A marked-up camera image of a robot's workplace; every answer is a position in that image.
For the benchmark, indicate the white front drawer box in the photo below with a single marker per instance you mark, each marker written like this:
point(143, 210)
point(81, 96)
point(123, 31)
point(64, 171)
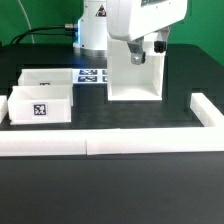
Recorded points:
point(40, 104)

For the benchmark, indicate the white drawer cabinet frame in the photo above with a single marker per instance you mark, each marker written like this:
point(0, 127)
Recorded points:
point(129, 82)

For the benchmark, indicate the white drawer box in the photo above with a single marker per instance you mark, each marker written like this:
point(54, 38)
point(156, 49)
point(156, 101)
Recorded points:
point(40, 104)
point(36, 77)

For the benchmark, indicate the white front fence bar left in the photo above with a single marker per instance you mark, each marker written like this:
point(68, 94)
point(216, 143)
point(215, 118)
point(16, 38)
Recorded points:
point(42, 143)

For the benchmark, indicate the white rear drawer box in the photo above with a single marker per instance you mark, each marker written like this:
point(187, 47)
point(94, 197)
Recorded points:
point(36, 77)

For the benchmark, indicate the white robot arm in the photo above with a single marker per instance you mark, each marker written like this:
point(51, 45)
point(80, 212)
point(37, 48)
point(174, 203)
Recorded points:
point(92, 30)

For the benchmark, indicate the white front fence bar right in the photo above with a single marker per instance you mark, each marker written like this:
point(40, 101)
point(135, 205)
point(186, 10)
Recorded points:
point(156, 140)

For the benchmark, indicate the white marker tag sheet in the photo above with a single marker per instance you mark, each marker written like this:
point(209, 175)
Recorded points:
point(89, 76)

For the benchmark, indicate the white fence bar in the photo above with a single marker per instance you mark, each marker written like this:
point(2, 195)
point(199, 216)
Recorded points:
point(42, 143)
point(3, 107)
point(205, 111)
point(156, 140)

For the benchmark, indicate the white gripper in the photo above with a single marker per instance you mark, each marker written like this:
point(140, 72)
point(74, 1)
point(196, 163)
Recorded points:
point(129, 20)

